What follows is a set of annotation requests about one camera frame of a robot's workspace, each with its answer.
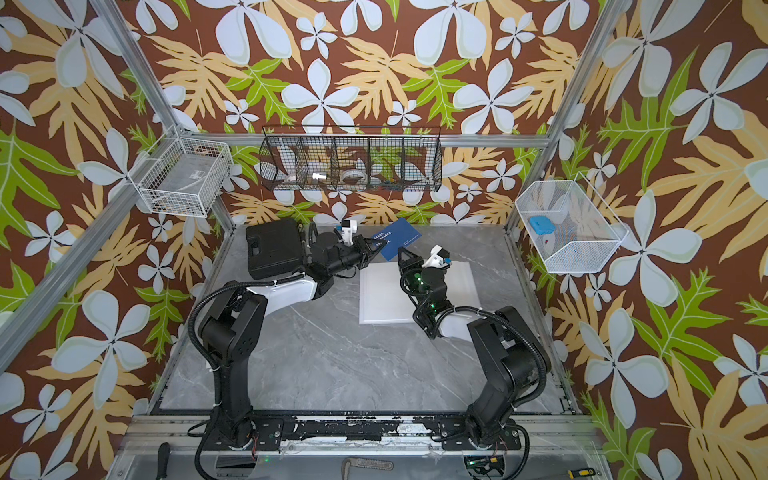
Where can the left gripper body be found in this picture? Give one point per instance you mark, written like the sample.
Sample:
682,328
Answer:
347,259

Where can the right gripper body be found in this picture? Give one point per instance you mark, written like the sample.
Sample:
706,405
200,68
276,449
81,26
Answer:
416,279

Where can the dark blue booklet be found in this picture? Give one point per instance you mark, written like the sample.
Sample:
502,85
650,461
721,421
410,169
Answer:
398,234

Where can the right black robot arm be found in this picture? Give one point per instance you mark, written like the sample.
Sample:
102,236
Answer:
512,359

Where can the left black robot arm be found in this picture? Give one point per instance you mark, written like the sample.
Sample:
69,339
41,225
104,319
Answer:
226,325

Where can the black plastic case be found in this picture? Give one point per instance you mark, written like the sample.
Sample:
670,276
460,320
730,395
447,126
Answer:
274,248

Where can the blue object in basket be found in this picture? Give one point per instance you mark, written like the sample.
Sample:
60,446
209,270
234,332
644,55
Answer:
542,225

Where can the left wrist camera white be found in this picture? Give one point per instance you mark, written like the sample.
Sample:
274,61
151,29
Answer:
346,231

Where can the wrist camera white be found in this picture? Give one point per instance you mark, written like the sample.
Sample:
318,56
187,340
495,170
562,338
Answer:
439,258
346,231

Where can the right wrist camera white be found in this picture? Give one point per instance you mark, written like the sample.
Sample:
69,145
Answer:
439,258

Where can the black wire basket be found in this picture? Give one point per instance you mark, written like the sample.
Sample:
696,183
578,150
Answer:
354,158

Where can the white wire basket left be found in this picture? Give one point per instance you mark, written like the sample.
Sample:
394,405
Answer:
182,174

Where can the white wire basket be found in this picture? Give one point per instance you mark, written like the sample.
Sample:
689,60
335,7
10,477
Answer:
182,174
588,231

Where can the white wire basket right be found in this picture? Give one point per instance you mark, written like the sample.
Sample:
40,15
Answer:
588,231

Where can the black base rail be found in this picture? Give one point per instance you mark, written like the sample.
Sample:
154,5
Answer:
366,429

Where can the aluminium frame post left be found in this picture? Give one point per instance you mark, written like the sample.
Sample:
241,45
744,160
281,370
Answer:
79,111

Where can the aluminium frame post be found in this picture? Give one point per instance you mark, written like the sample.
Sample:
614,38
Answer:
79,111
588,63

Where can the yellow handled screwdriver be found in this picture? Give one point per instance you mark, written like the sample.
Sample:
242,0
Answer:
585,472

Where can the aluminium frame post right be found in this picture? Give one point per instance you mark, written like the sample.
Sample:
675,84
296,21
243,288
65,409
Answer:
588,63

